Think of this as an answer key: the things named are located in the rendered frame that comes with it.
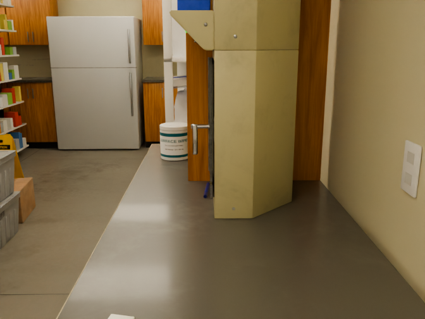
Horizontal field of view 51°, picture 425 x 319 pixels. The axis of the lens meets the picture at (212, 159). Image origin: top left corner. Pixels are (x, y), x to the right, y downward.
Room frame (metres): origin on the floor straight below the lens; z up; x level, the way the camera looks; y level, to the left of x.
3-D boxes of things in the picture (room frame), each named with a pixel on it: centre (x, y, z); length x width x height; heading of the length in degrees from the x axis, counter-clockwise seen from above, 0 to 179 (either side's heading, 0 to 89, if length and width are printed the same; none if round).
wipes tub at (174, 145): (1.91, 0.17, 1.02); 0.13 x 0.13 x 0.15
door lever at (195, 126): (1.24, 0.03, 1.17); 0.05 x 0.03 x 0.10; 90
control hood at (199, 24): (1.35, 0.05, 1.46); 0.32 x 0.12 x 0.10; 1
